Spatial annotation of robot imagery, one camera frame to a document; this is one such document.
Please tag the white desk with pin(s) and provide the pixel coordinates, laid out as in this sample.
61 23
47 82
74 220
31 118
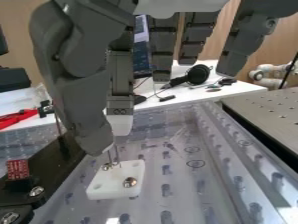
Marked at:
195 93
31 100

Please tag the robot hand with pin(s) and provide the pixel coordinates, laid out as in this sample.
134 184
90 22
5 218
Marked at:
81 66

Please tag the clear box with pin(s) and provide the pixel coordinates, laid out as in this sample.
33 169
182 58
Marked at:
248 166

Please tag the small red circuit board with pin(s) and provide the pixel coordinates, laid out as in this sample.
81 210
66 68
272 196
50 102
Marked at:
18 169

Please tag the black headphones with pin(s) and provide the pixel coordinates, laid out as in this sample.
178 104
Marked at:
198 74

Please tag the black case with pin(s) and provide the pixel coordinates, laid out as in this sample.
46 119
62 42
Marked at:
14 79

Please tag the small white jointed device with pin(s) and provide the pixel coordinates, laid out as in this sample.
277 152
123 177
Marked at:
271 73

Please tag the small white block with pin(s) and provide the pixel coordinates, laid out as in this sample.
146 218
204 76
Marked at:
115 186

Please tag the thin stick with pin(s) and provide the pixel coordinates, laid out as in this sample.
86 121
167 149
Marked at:
58 121

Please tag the red tray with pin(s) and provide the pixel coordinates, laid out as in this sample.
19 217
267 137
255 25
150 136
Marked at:
15 117

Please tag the black plate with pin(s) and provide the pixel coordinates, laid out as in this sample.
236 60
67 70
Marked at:
45 166

